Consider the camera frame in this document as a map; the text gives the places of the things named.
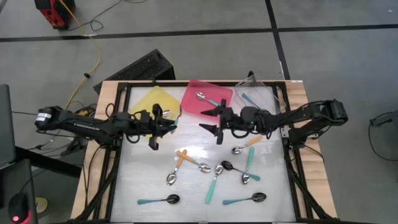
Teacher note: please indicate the grey monitor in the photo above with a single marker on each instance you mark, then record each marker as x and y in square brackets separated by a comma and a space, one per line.
[6, 124]

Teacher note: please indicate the black side desk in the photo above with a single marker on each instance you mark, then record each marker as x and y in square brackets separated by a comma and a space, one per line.
[18, 177]

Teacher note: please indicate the yellow plastic bin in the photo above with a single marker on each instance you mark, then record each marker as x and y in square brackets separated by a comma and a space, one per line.
[158, 98]

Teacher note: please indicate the clear plastic bin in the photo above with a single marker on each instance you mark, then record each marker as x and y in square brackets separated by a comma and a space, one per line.
[264, 93]

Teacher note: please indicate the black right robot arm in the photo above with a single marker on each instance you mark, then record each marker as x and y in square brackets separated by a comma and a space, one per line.
[295, 113]

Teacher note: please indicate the black pointed bracket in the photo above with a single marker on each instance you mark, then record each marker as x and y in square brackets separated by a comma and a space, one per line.
[250, 75]

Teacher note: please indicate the red and black box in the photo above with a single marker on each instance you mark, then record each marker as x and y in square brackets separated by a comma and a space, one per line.
[53, 14]

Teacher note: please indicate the silver frame bracket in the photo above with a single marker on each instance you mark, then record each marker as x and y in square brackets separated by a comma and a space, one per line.
[285, 132]

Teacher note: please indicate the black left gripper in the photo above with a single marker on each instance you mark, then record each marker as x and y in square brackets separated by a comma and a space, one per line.
[146, 124]

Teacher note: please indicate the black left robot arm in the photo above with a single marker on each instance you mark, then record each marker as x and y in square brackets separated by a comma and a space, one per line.
[81, 124]

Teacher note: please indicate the pink plastic bin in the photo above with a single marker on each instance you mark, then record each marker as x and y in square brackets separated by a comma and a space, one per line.
[192, 102]

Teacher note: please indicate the round yellow floor sticker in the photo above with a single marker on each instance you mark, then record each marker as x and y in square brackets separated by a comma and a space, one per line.
[42, 205]

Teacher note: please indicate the black desk beam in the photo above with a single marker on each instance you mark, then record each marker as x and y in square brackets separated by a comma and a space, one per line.
[46, 161]

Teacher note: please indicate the black metal table frame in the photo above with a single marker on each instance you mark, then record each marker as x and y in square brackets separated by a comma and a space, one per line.
[146, 84]

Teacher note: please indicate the white glossy work sheet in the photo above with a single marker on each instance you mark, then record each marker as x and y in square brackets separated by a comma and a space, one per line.
[146, 183]

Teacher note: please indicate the black computer mouse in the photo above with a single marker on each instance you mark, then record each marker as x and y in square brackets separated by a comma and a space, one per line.
[18, 207]

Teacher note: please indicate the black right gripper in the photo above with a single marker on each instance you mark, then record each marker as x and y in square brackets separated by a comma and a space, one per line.
[231, 119]

